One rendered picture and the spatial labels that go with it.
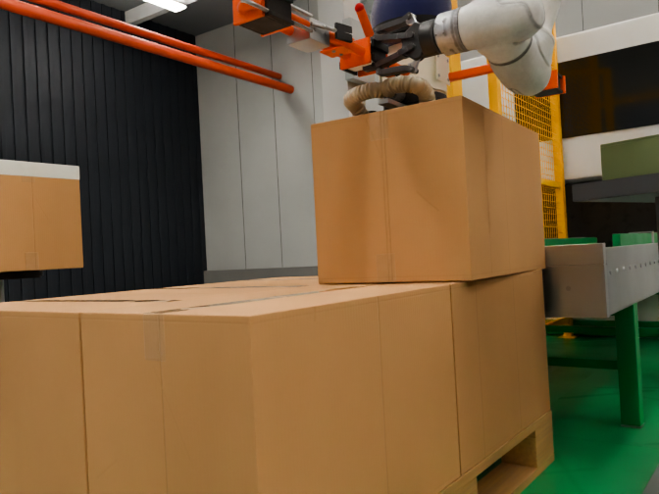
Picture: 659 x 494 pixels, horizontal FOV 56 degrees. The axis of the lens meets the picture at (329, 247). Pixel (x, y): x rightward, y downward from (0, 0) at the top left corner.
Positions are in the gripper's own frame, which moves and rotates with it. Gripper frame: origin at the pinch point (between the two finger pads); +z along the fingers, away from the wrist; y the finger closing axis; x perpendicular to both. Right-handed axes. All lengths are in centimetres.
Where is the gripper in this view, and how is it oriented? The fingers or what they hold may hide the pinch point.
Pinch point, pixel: (362, 56)
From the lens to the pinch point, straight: 152.1
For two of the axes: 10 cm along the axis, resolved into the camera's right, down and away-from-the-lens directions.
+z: -8.0, 0.4, 6.0
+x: 6.0, -0.2, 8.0
